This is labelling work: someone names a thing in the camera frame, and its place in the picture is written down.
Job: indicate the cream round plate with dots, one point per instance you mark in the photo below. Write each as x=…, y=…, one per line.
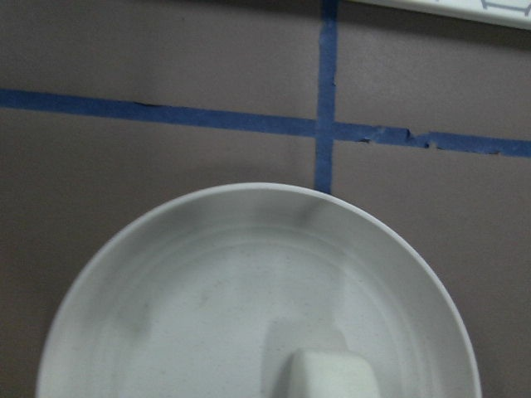
x=210, y=295

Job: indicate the white bun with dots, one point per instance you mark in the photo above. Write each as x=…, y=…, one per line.
x=330, y=373

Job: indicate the cream bear tray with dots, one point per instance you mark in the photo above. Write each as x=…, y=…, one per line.
x=506, y=13

